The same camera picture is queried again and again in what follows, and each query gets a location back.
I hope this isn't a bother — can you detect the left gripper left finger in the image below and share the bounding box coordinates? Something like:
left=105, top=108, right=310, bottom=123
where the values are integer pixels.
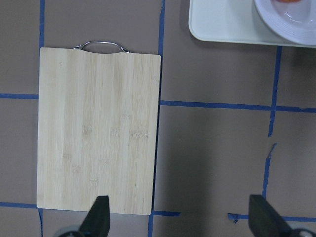
left=78, top=196, right=110, bottom=237

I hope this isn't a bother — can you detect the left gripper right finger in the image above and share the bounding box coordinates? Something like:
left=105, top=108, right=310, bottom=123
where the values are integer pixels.
left=248, top=195, right=295, bottom=237

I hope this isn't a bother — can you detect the white round plate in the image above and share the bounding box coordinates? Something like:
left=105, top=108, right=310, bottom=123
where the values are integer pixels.
left=254, top=0, right=316, bottom=46

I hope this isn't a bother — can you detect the orange fruit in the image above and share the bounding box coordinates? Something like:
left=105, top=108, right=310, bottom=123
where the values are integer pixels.
left=277, top=0, right=301, bottom=3

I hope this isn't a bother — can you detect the cream bear tray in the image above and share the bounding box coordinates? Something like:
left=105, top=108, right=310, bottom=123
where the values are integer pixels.
left=188, top=0, right=315, bottom=48

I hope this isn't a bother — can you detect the wooden cutting board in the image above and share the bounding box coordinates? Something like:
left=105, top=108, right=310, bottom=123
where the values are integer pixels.
left=37, top=47, right=161, bottom=215

